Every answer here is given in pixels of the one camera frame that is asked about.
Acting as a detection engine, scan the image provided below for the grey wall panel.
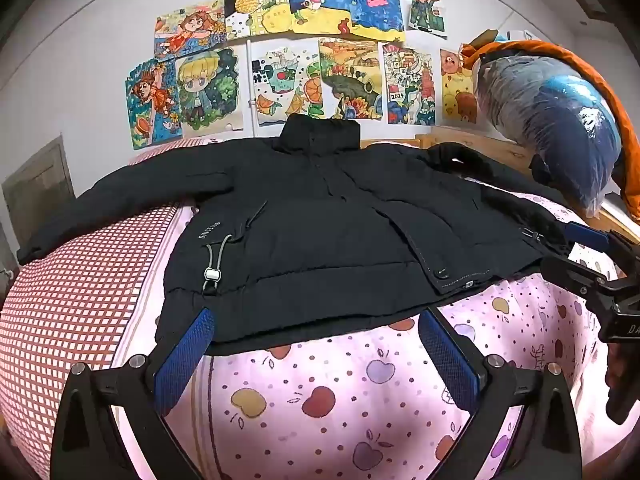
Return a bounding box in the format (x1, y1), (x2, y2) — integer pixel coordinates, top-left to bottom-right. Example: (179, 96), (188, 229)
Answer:
(2, 135), (77, 222)

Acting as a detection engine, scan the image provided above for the wooden bed frame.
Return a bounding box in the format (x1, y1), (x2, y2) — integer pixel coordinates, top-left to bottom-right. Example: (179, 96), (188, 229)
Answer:
(360, 125), (640, 247)

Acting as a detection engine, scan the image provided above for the red checkered quilt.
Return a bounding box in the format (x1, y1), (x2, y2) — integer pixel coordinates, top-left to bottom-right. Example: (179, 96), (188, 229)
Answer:
(0, 136), (193, 480)

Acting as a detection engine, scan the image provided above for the person's right hand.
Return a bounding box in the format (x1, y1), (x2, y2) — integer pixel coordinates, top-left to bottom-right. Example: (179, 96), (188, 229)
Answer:
(604, 342), (640, 427)

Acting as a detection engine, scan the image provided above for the orange cloth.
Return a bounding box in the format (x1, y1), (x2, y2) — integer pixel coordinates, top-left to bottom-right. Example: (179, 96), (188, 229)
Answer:
(460, 39), (640, 211)

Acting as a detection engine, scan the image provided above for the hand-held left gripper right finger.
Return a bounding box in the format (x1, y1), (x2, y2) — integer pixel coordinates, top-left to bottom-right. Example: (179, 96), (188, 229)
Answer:
(417, 307), (583, 480)

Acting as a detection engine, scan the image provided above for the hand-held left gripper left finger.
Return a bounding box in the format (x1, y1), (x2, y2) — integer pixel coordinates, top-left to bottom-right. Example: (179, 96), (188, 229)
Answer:
(50, 307), (216, 480)

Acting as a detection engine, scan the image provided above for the black puffer jacket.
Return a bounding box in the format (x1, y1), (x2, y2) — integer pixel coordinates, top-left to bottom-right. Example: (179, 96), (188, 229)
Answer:
(17, 114), (576, 357)

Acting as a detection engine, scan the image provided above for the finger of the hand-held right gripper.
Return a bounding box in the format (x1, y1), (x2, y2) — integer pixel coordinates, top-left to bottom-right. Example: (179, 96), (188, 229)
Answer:
(541, 256), (623, 306)
(564, 221), (640, 263)

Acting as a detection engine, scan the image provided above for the pink apple-print bedsheet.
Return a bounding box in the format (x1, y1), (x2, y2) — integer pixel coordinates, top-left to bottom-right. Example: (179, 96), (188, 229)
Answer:
(112, 180), (640, 480)

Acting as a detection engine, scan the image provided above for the plastic-wrapped blue bedding bundle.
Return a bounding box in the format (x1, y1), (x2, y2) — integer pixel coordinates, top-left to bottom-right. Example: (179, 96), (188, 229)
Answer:
(472, 45), (623, 217)

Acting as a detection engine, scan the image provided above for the group of colourful wall drawings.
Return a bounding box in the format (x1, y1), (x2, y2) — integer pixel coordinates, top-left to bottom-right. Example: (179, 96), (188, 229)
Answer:
(124, 0), (481, 151)

